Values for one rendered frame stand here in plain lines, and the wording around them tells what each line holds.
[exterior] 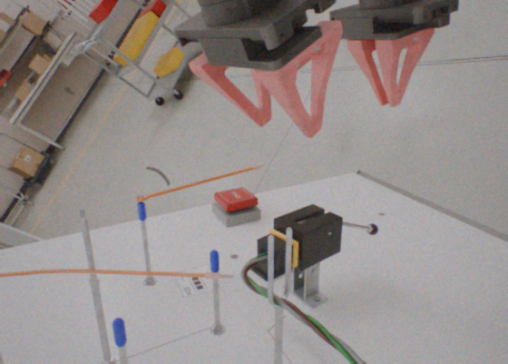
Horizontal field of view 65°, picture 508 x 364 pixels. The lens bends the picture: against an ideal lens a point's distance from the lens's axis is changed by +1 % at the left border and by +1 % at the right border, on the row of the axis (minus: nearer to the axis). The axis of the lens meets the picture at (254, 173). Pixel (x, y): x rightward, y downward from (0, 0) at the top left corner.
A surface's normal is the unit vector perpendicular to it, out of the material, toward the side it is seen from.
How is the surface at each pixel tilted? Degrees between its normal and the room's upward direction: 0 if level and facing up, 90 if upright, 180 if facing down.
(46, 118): 90
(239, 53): 67
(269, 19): 25
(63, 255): 49
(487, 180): 0
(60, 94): 90
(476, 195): 0
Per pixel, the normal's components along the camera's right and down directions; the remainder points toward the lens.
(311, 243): 0.62, 0.27
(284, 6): -0.34, -0.75
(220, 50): -0.67, 0.62
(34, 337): -0.01, -0.94
